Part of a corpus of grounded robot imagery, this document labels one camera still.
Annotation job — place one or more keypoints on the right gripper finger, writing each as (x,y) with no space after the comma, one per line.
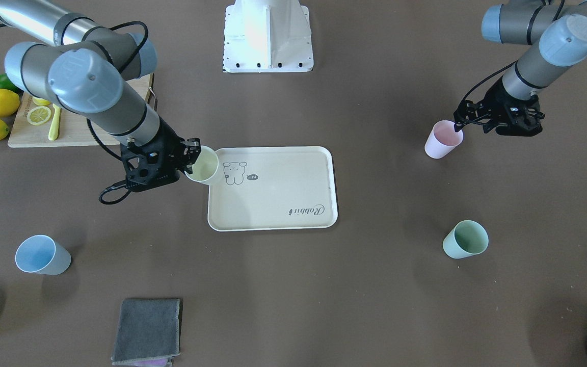
(191,149)

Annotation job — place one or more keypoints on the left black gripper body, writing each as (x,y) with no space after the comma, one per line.
(497,100)

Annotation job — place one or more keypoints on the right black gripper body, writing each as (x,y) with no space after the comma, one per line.
(170,141)

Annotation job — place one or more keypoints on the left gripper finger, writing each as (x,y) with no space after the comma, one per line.
(469,112)

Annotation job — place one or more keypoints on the pale yellow cup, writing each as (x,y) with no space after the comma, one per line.
(207,169)

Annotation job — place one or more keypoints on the pink cup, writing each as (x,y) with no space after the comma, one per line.
(443,139)

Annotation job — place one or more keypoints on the green cup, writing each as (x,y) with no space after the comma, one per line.
(467,238)

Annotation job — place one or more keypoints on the blue cup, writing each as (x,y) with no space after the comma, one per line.
(40,254)

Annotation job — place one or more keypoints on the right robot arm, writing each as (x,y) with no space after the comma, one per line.
(84,68)

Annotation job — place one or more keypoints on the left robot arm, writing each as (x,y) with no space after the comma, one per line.
(557,38)

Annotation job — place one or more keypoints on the cream rectangular tray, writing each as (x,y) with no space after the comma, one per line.
(273,188)

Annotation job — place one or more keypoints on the wooden cutting board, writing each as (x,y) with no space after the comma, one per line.
(73,129)

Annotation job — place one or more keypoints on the yellow plastic knife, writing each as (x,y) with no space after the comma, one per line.
(53,132)

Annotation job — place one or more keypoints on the lemon slice lower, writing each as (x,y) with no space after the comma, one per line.
(39,115)

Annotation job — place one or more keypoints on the lemon slice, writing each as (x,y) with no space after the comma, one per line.
(40,101)
(39,115)

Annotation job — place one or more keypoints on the lemon slice upper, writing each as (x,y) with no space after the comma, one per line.
(40,101)

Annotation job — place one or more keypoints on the grey folded cloth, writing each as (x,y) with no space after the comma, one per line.
(148,332)

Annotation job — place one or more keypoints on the green lime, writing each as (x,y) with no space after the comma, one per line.
(7,84)

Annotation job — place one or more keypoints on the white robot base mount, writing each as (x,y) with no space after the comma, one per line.
(267,37)

